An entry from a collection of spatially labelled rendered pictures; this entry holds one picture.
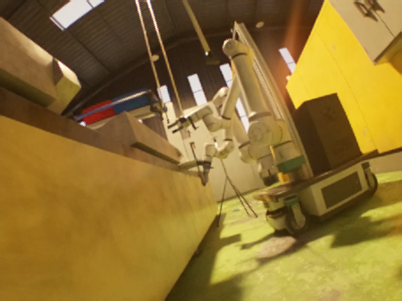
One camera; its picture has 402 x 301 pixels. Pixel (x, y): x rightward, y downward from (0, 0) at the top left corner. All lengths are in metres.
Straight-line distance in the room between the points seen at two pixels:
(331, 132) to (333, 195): 0.45
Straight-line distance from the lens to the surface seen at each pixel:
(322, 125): 1.60
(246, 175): 7.50
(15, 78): 0.58
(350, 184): 1.55
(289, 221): 1.42
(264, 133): 1.22
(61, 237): 0.52
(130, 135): 1.14
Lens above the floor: 0.45
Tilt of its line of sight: 12 degrees up
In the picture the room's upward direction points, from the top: 18 degrees counter-clockwise
